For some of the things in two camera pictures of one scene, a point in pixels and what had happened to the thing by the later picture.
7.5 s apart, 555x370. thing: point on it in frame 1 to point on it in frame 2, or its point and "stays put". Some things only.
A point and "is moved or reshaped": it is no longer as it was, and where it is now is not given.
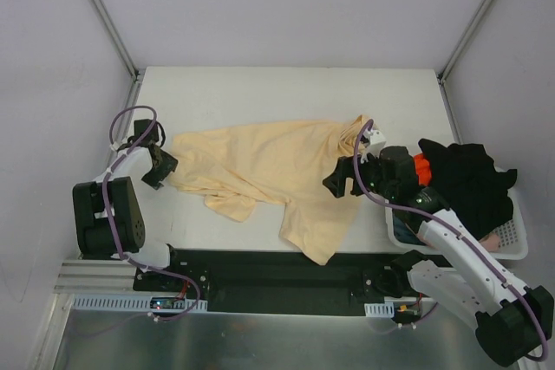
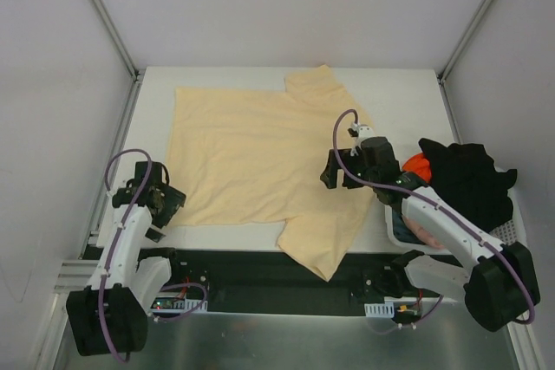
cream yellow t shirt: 281,164 is moved or reshaped
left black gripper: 160,166 to 172,204
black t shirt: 475,188 stays put
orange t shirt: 422,169 stays put
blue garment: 404,234 stays put
